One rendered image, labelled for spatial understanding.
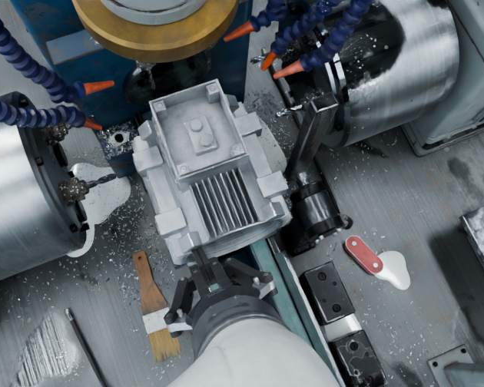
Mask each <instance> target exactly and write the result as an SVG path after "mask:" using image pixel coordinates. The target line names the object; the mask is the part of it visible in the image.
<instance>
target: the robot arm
mask: <svg viewBox="0 0 484 387"><path fill-rule="evenodd" d="M191 252H192V253H193V256H194V259H195V262H196V264H194V265H192V266H190V267H189V270H190V272H191V277H190V278H187V277H182V278H180V279H179V280H178V282H177V288H176V291H175V294H174V299H173V303H172V305H171V308H170V310H169V311H168V312H167V314H166V315H165V316H164V321H165V323H166V326H167V329H168V331H169V333H170V335H171V338H177V337H178V336H180V335H181V333H182V332H183V331H184V330H188V329H189V332H190V334H192V337H191V348H192V349H193V352H194V363H193V364H192V365H191V366H190V367H189V368H188V369H187V370H185V371H184V372H183V373H182V374H181V375H180V376H178V377H177V378H176V379H175V380H174V381H173V382H171V383H170V384H169V385H167V386H166V387H340V385H339V384H338V382H337V380H336V379H335V377H334V375H333V373H332V372H331V371H330V369H329V368H328V366H327V365H326V363H325V362H324V361H323V360H322V359H321V358H320V356H319V355H318V354H317V353H316V352H315V350H314V349H313V348H312V347H311V346H309V345H308V344H307V343H306V342H305V341H304V340H303V339H302V338H300V337H299V336H298V335H296V334H294V333H292V332H291V330H290V328H289V327H288V326H287V325H286V324H285V323H284V322H283V320H282V319H281V318H280V316H279V315H278V313H277V311H276V310H275V309H274V308H273V307H272V306H271V305H270V304H269V303H267V302H265V301H264V300H263V299H262V298H263V297H264V296H275V295H277V293H278V291H277V287H276V284H275V282H274V280H273V276H272V273H271V272H263V271H258V270H256V269H254V268H252V267H250V266H248V265H246V264H245V263H242V262H241V261H238V260H236V259H234V258H228V259H226V260H225V263H220V262H218V260H217V258H216V257H211V258H210V259H208V258H207V256H206V254H205V253H204V251H203V249H202V247H201V246H200V247H198V248H197V249H194V250H192V251H191ZM228 276H230V278H231V279H233V280H234V281H236V282H238V283H239V284H241V285H242V286H234V285H233V283H232V282H231V281H230V279H229V277H228ZM215 283H217V285H218V286H219V287H220V288H218V289H216V290H214V291H212V292H210V290H209V289H208V286H211V285H214V284H215ZM195 290H197V291H198V293H199V295H200V298H201V299H200V300H199V301H198V302H197V304H196V305H195V306H194V308H193V309H191V306H192V302H193V298H194V293H193V291H195Z"/></svg>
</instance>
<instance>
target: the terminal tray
mask: <svg viewBox="0 0 484 387"><path fill-rule="evenodd" d="M211 85H213V86H215V90H214V91H211V90H210V86H211ZM158 103H162V104H163V107H162V108H157V104H158ZM149 105H150V107H151V112H152V114H153V116H152V121H153V124H154V126H155V130H156V132H157V136H158V138H159V141H160V143H161V146H162V149H163V152H164V154H165V157H166V159H167V162H168V166H169V168H170V169H171V174H172V175H173V178H174V182H175V183H176V185H177V190H180V191H181V193H184V192H186V191H188V190H190V188H189V186H190V185H191V188H193V187H195V184H196V183H197V185H199V184H201V181H203V182H207V179H208V178H210V180H212V179H214V175H215V176H216V178H217V177H219V176H220V174H222V176H224V175H226V172H228V174H231V172H232V170H234V173H236V172H237V169H238V168H240V171H246V170H247V165H248V160H249V152H248V150H247V147H246V145H245V143H244V140H243V138H242V136H241V134H240V131H239V128H238V126H237V123H236V121H235V119H234V116H233V114H232V112H231V109H230V107H229V104H228V103H227V99H226V98H225V95H224V93H223V90H222V88H221V86H220V83H219V81H218V79H214V80H212V81H208V82H205V83H203V84H199V85H196V86H193V87H191V88H187V89H184V90H182V91H178V92H175V93H173V94H169V95H166V96H163V97H161V98H157V99H154V100H152V101H149ZM235 147H240V149H241V151H240V152H239V153H237V152H236V151H235ZM181 166H186V167H187V170H186V171H185V172H183V171H181Z"/></svg>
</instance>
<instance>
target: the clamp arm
mask: <svg viewBox="0 0 484 387"><path fill-rule="evenodd" d="M338 106H339V103H338V101H337V99H336V97H335V95H334V93H333V92H329V93H326V94H322V95H320V96H318V97H315V98H312V99H310V100H309V102H308V108H307V111H306V113H305V116H304V118H303V122H302V124H301V127H300V130H299V133H298V135H297V139H296V141H295V144H294V146H293V147H292V152H291V155H290V159H289V160H288V163H287V167H286V170H285V172H286V174H287V177H288V179H289V180H293V179H295V181H297V178H296V175H297V176H298V178H301V177H302V176H303V175H302V174H300V173H302V172H303V174H304V176H307V170H308V168H309V166H310V164H311V161H312V159H313V157H314V155H315V153H316V152H317V149H318V147H319V146H320V143H321V141H322V139H323V136H324V134H325V133H326V131H327V128H328V127H329V125H330V122H331V121H332V119H333V116H334V114H335V112H336V110H337V108H338Z"/></svg>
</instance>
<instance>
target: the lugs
mask: <svg viewBox="0 0 484 387"><path fill-rule="evenodd" d="M225 98H226V99H227V103H228V104H229V107H230V109H231V112H232V113H234V112H235V111H236V110H237V109H238V108H239V107H240V106H239V104H238V102H237V99H236V97H235V96H234V95H230V94H225ZM138 132H139V134H140V137H141V140H142V141H153V139H155V138H156V137H157V132H156V130H155V126H154V124H153V121H148V120H146V121H145V122H144V123H143V124H142V125H141V126H140V127H139V128H138ZM261 210H262V213H263V215H264V218H265V220H266V221H273V220H277V219H279V218H281V217H282V216H284V215H285V213H284V211H283V208H282V205H281V203H280V201H277V202H269V203H268V204H266V205H264V206H263V207H261ZM276 232H277V231H274V232H272V233H271V234H269V235H267V236H266V237H264V238H262V239H266V238H268V237H270V236H272V235H274V234H275V233H276ZM178 242H179V244H180V247H181V251H182V253H189V252H191V251H192V250H194V249H197V248H198V247H200V246H203V243H202V241H201V238H200V235H199V233H198V232H197V231H195V232H190V233H186V234H185V235H183V236H182V237H180V238H179V239H178ZM194 264H196V262H195V263H187V265H188V266H192V265H194Z"/></svg>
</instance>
